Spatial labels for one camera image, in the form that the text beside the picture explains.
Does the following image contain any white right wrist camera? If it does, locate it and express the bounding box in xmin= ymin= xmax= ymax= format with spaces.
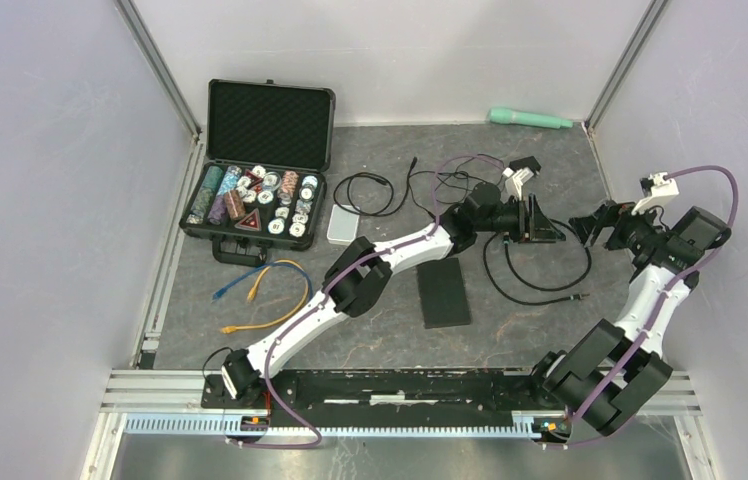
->
xmin=632 ymin=172 xmax=679 ymax=215

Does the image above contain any white network switch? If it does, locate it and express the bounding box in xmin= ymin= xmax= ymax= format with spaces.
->
xmin=326 ymin=204 xmax=360 ymax=246

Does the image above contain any black cable with green plug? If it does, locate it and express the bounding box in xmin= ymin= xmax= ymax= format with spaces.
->
xmin=481 ymin=218 xmax=594 ymax=307

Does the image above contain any blue ethernet cable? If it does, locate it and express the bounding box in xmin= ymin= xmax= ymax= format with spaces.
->
xmin=212 ymin=262 xmax=314 ymax=303

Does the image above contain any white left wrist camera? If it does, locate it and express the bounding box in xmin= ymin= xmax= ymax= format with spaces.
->
xmin=501 ymin=167 xmax=536 ymax=201

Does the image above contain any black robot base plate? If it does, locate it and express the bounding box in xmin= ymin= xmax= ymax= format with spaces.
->
xmin=201 ymin=368 xmax=566 ymax=429

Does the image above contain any mint green flashlight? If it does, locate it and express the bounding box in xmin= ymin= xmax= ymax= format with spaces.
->
xmin=488 ymin=107 xmax=574 ymax=129

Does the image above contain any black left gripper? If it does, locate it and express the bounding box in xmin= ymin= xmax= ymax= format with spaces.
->
xmin=474 ymin=194 xmax=565 ymax=245

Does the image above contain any aluminium frame rail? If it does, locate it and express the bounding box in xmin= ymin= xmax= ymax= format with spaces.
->
xmin=98 ymin=368 xmax=703 ymax=417

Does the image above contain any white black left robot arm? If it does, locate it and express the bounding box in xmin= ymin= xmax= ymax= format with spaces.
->
xmin=220 ymin=184 xmax=566 ymax=408

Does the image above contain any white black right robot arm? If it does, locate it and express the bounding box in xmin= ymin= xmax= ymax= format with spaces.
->
xmin=527 ymin=201 xmax=732 ymax=437

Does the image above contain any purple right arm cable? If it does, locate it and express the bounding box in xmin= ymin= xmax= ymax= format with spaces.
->
xmin=536 ymin=165 xmax=741 ymax=450

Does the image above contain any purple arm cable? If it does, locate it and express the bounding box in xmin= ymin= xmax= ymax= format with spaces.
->
xmin=536 ymin=165 xmax=741 ymax=450
xmin=224 ymin=154 xmax=508 ymax=450

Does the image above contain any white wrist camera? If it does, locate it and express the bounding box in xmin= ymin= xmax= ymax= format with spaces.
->
xmin=501 ymin=167 xmax=536 ymax=201
xmin=632 ymin=172 xmax=679 ymax=215

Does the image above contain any black router box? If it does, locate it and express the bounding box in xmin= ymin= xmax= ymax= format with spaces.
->
xmin=416 ymin=257 xmax=472 ymax=329

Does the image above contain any black power adapter plug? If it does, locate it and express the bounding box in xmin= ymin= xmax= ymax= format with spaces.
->
xmin=508 ymin=156 xmax=542 ymax=175

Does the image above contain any yellow ethernet cable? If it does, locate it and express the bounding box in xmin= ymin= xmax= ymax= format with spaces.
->
xmin=220 ymin=259 xmax=312 ymax=335

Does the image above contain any black poker chip case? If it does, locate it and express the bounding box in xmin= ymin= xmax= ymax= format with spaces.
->
xmin=179 ymin=79 xmax=336 ymax=267

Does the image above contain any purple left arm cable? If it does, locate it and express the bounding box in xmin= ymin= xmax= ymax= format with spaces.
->
xmin=224 ymin=154 xmax=508 ymax=450

